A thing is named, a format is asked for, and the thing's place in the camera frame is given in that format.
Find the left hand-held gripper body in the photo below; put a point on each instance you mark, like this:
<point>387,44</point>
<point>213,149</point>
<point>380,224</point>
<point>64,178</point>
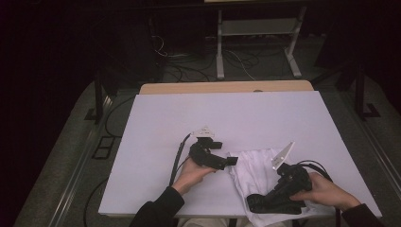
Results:
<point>203,156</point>

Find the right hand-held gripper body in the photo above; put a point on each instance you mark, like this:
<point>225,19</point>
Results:
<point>293,181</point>

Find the white shorts with black waistband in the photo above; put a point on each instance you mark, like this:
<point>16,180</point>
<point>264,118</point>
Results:
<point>255,173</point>

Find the person's left hand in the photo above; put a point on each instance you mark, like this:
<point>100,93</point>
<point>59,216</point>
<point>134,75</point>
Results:
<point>192,175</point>

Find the person's right hand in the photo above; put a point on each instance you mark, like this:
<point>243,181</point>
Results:
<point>327,194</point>

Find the white board mat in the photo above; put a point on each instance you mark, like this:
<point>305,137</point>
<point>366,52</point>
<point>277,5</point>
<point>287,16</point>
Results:
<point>252,116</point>

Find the black floor outlet plate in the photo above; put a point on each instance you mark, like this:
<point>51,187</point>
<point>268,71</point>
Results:
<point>103,147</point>

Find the black metal stand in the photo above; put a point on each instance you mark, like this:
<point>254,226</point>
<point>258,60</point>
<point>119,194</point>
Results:
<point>360,94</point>
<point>98,97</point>

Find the white metal stand frame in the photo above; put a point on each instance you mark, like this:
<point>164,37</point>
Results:
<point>258,26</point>

